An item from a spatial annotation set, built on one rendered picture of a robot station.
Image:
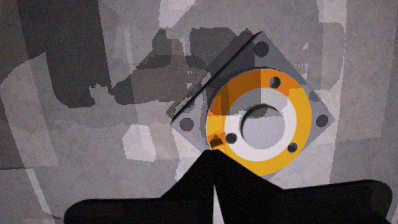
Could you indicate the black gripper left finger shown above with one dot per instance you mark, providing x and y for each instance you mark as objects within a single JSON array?
[{"x": 189, "y": 201}]

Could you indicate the orange round plate with holes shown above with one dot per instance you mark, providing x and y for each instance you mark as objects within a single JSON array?
[{"x": 245, "y": 90}]

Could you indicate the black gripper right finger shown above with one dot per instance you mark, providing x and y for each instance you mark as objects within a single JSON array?
[{"x": 246, "y": 198}]

